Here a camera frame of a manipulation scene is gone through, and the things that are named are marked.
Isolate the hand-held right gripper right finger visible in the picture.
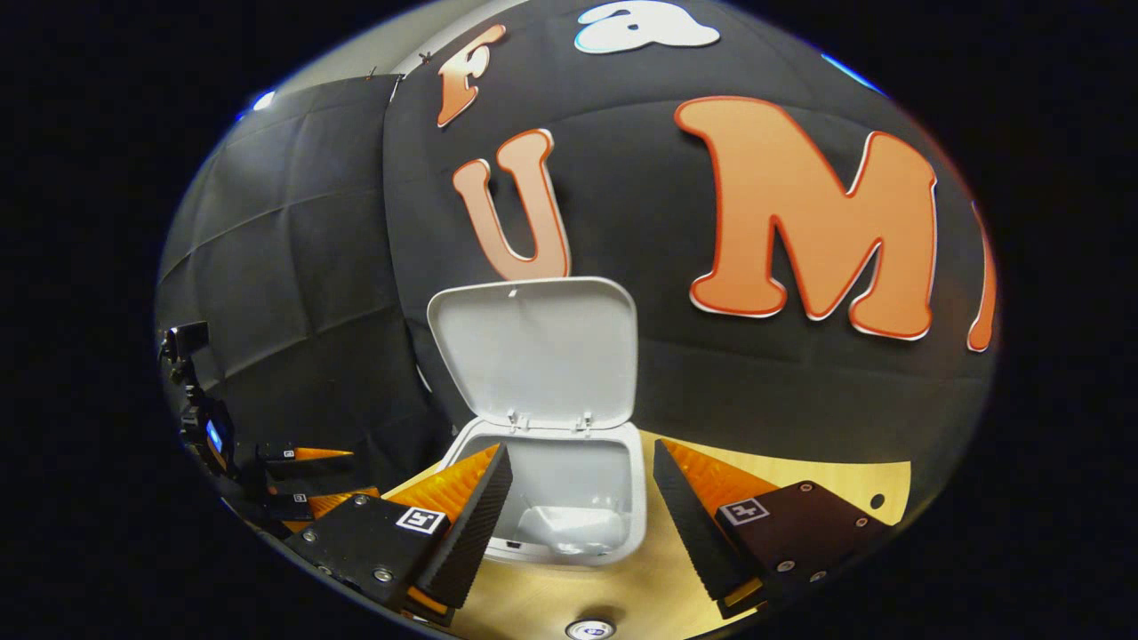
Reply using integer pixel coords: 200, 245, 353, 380
652, 438, 894, 620

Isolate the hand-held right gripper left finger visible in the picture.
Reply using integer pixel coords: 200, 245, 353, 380
283, 442, 514, 628

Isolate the black backdrop cloth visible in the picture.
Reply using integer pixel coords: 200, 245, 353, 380
156, 0, 998, 508

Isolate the wooden desktop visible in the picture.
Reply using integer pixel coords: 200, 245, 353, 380
382, 429, 912, 640

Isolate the white desktop garbage bin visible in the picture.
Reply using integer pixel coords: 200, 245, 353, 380
427, 276, 647, 567

